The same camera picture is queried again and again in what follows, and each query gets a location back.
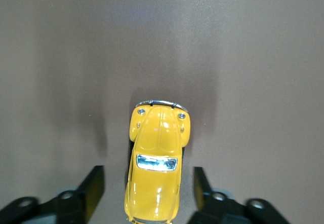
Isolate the yellow beetle toy car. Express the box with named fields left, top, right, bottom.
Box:
left=124, top=98, right=191, bottom=224

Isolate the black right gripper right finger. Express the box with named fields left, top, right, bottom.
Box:
left=193, top=166, right=292, bottom=224

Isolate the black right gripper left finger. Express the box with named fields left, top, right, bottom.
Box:
left=0, top=165, right=105, bottom=224

